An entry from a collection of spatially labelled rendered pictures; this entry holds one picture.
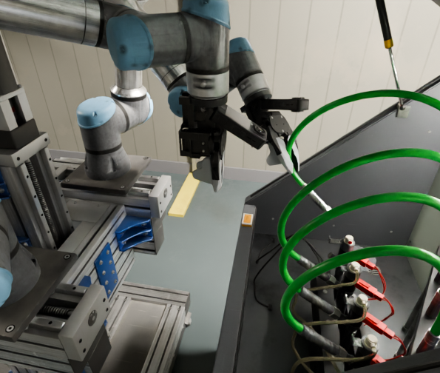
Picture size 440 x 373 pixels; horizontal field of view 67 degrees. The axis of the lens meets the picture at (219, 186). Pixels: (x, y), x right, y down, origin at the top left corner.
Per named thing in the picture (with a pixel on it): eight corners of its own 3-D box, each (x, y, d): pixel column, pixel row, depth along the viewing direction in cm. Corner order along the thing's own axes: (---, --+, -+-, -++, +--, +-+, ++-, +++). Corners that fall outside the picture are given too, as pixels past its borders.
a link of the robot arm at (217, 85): (231, 64, 60) (225, 77, 53) (231, 89, 63) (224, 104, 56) (191, 63, 61) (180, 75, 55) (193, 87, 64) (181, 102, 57)
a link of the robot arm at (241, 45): (231, 56, 91) (254, 36, 85) (246, 92, 90) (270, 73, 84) (212, 52, 85) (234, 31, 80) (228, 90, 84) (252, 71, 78)
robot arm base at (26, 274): (-57, 305, 67) (-81, 271, 62) (-2, 252, 80) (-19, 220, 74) (8, 317, 65) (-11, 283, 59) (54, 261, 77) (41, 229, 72)
